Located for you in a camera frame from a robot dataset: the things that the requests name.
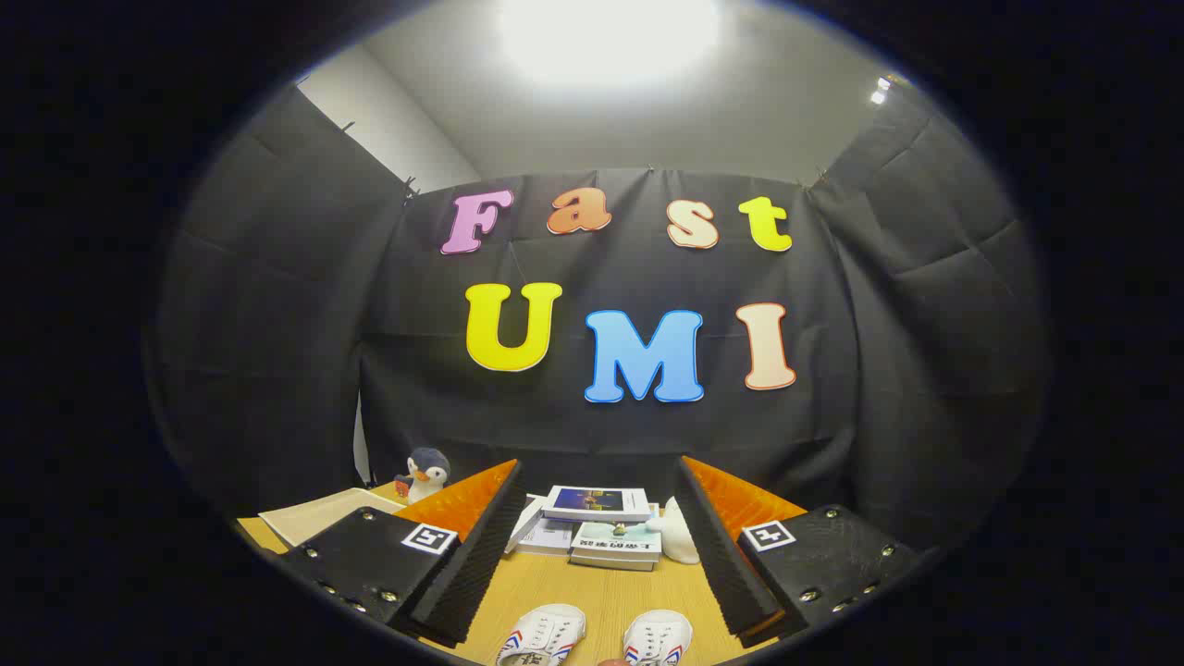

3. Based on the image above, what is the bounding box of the blue photo cover book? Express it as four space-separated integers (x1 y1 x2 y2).
540 485 654 524

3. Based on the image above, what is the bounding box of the white canvas shoe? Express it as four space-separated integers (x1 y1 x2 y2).
496 604 587 666
622 610 695 666

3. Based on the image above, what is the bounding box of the thick white book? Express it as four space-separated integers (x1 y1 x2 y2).
567 555 660 573

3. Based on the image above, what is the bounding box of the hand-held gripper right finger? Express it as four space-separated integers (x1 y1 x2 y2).
673 455 926 648

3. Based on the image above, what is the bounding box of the penguin plush toy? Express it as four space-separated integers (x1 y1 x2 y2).
393 447 452 505

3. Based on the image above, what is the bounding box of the beige fabric storage box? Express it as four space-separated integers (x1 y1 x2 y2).
259 487 408 549

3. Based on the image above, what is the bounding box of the white duck plush toy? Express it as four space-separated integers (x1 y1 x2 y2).
645 497 701 565

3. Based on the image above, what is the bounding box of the grey cover thin book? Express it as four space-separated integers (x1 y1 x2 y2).
513 518 579 557

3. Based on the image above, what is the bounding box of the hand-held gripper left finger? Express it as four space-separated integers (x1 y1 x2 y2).
277 459 526 648

